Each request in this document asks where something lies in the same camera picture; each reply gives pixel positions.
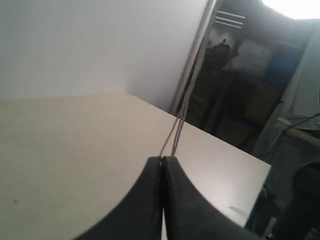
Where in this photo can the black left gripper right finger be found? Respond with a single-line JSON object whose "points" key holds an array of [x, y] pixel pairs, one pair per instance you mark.
{"points": [[188, 215]]}

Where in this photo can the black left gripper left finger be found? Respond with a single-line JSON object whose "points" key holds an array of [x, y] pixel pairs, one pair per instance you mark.
{"points": [[139, 214]]}

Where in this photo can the metal frame post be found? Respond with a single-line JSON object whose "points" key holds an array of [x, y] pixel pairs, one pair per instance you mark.
{"points": [[203, 26]]}

